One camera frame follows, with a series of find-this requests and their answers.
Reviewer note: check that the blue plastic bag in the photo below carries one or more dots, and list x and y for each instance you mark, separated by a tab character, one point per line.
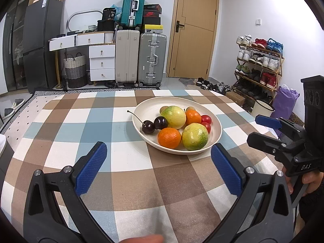
118	11

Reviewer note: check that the purple bag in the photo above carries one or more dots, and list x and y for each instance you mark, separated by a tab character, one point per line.
284	103

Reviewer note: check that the dark cherry with stem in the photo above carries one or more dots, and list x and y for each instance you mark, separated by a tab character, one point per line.
148	127

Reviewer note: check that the yellow-green passion fruit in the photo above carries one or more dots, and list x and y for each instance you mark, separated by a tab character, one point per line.
173	117
195	136

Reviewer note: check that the grey door mat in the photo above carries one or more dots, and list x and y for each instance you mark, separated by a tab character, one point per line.
187	80

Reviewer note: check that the person's left hand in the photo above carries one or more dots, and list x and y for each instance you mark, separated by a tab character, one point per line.
144	239

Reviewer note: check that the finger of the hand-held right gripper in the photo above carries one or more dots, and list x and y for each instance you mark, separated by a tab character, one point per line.
268	121
263	141

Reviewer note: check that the person's right forearm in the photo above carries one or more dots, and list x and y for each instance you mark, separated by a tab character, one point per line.
313	205

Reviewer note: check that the teal suitcase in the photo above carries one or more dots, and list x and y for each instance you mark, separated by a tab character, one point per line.
127	7

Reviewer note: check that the black pouch bag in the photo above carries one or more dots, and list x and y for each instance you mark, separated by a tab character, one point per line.
109	14

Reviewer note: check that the dark grey refrigerator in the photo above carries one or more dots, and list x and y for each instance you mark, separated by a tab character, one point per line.
40	43

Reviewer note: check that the dark glass cabinet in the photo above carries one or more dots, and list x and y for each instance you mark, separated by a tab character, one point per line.
15	43

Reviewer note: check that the small striped bowl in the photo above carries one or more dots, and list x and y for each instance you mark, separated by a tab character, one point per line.
92	28

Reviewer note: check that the patterned doormat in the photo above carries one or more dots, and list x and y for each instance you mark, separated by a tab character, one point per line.
296	119

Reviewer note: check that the plain black shoe box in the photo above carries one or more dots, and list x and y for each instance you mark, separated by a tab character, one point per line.
151	20

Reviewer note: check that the oval silver frame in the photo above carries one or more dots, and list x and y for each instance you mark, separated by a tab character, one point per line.
71	16

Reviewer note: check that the orange mandarin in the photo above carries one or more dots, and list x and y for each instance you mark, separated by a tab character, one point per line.
169	138
193	117

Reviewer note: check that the checkered tablecloth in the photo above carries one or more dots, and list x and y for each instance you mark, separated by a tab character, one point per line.
76	121

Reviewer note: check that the flat black shoe box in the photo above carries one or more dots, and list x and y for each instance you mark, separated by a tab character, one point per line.
151	7

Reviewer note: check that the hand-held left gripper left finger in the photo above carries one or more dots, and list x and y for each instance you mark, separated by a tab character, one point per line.
92	165

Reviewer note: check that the red logo shoe box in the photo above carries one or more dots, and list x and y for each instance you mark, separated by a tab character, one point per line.
151	13

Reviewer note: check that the red cherry tomato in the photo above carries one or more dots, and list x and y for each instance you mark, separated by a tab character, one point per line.
207	127
206	119

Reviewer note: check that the cream round plate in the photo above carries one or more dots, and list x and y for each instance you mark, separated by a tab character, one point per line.
149	108

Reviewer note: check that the white bucket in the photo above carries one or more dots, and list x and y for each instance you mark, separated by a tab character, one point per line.
260	108

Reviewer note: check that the dark stemless cherry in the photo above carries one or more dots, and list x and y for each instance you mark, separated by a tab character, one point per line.
160	122

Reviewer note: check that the pile of floor shoes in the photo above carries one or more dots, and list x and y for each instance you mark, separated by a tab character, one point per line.
214	84

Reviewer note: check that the brown longan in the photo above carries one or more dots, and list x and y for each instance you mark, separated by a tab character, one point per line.
191	108
162	110

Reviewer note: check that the wooden shoe rack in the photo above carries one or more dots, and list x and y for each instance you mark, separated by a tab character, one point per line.
268	52

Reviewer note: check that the grey slipper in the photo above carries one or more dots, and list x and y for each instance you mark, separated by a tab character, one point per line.
18	103
8	112

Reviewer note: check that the shoe rack with shoes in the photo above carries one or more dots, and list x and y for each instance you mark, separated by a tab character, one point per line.
268	62

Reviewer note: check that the beige suitcase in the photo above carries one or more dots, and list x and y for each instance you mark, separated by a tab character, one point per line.
126	55

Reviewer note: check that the wooden door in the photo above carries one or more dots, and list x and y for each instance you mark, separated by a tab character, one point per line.
192	45

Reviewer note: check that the woven laundry basket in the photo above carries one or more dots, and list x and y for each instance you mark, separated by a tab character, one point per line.
74	69

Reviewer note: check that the yellow black shoe box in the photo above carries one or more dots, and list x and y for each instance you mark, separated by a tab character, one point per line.
151	28

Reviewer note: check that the white drawer desk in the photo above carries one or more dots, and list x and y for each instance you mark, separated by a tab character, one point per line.
101	64

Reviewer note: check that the person's right hand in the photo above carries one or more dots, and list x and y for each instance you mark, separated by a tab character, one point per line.
313	181

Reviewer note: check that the black case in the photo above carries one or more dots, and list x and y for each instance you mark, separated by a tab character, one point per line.
106	25

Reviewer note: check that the silver suitcase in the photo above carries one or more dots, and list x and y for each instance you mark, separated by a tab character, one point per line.
144	55

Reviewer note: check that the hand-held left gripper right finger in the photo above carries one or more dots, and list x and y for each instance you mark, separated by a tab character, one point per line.
225	167

